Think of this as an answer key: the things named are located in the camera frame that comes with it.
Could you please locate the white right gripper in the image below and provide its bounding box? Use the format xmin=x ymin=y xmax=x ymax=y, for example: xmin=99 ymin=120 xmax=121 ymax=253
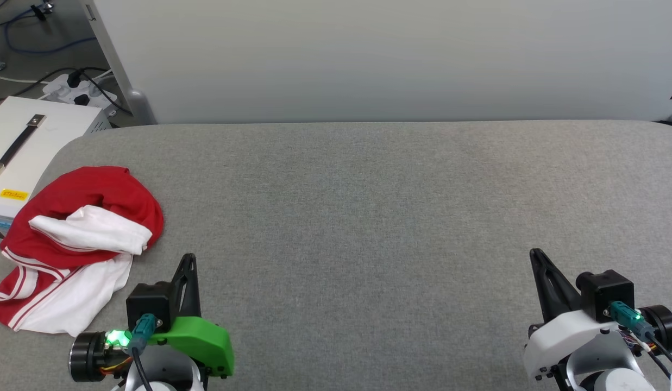
xmin=523 ymin=249 xmax=672 ymax=382

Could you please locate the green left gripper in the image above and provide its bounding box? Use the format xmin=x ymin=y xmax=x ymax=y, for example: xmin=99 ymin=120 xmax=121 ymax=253
xmin=70 ymin=253 xmax=234 ymax=382

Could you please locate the red and white basketball jersey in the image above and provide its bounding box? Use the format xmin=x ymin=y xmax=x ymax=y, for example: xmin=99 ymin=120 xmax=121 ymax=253
xmin=0 ymin=166 xmax=165 ymax=337

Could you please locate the white equipment box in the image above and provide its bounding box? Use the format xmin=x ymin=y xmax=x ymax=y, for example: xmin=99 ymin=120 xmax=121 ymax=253
xmin=0 ymin=96 xmax=112 ymax=243

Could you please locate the white power strip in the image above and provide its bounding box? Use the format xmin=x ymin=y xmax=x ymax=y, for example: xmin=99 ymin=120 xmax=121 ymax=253
xmin=42 ymin=73 xmax=119 ymax=117

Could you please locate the white partition panel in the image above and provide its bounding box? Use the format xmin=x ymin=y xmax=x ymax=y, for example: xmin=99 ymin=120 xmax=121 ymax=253
xmin=80 ymin=0 xmax=672 ymax=125

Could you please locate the left camera cable teal plug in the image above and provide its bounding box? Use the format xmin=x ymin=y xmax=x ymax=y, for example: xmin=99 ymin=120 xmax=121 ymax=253
xmin=127 ymin=313 xmax=158 ymax=391

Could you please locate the camera cable teal plug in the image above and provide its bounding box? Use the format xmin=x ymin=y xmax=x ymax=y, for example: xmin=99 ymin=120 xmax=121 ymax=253
xmin=609 ymin=300 xmax=672 ymax=378
xmin=127 ymin=313 xmax=158 ymax=391

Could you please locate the right camera cable teal plug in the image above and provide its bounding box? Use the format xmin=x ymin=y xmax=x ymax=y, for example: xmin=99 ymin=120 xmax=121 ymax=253
xmin=609 ymin=300 xmax=672 ymax=378

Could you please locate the black power cable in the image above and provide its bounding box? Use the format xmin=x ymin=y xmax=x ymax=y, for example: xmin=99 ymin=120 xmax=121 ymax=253
xmin=0 ymin=66 xmax=114 ymax=104
xmin=75 ymin=70 xmax=133 ymax=116

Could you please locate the black box handle strap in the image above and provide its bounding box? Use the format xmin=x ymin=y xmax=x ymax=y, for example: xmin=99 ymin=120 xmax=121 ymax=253
xmin=0 ymin=114 xmax=47 ymax=181

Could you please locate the blue floor cable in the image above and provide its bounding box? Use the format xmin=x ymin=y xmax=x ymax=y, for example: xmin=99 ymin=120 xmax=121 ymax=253
xmin=3 ymin=11 xmax=97 ymax=55

